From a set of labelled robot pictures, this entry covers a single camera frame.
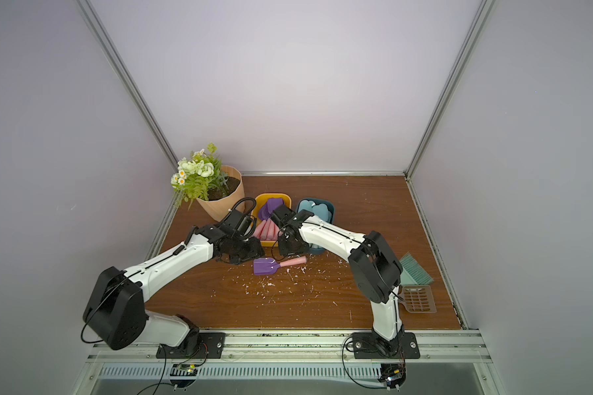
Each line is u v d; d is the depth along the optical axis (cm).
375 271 50
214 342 74
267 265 91
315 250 89
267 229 94
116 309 42
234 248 68
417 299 81
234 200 90
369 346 72
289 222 65
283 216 70
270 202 103
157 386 67
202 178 81
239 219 69
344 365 69
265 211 100
